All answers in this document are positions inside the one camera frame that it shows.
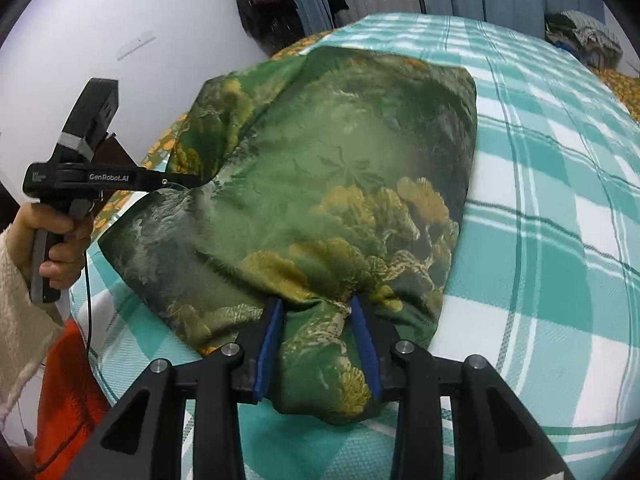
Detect olive orange floral quilt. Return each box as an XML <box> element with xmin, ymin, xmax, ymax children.
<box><xmin>92</xmin><ymin>30</ymin><xmax>640</xmax><ymax>233</ymax></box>

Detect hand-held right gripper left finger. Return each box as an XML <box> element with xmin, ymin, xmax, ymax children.
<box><xmin>65</xmin><ymin>297</ymin><xmax>286</xmax><ymax>480</ymax></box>

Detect teal white plaid blanket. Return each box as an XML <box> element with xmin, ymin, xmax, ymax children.
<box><xmin>67</xmin><ymin>12</ymin><xmax>640</xmax><ymax>480</ymax></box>

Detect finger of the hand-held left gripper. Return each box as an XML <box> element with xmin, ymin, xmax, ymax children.
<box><xmin>147</xmin><ymin>171</ymin><xmax>203</xmax><ymax>192</ymax></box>

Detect dark hanging coat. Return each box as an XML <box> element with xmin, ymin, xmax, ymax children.
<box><xmin>235</xmin><ymin>0</ymin><xmax>303</xmax><ymax>57</ymax></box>

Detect orange fleece cloth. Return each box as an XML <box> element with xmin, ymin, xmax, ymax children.
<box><xmin>35</xmin><ymin>320</ymin><xmax>112</xmax><ymax>472</ymax></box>

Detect green landscape print padded jacket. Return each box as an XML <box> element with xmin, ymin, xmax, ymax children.
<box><xmin>97</xmin><ymin>46</ymin><xmax>478</xmax><ymax>426</ymax></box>

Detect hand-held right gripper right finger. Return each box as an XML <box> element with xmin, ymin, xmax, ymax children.
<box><xmin>349</xmin><ymin>296</ymin><xmax>576</xmax><ymax>480</ymax></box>

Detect dark brown wooden furniture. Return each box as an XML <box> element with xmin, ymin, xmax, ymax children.
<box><xmin>92</xmin><ymin>132</ymin><xmax>131</xmax><ymax>163</ymax></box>

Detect pile of folded clothes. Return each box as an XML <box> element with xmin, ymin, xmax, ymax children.
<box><xmin>545</xmin><ymin>10</ymin><xmax>623</xmax><ymax>68</ymax></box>

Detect person's left hand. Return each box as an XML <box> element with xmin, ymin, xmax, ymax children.
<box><xmin>12</xmin><ymin>202</ymin><xmax>96</xmax><ymax>291</ymax></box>

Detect small dark hanging garment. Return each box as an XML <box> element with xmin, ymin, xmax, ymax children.
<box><xmin>321</xmin><ymin>0</ymin><xmax>350</xmax><ymax>26</ymax></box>

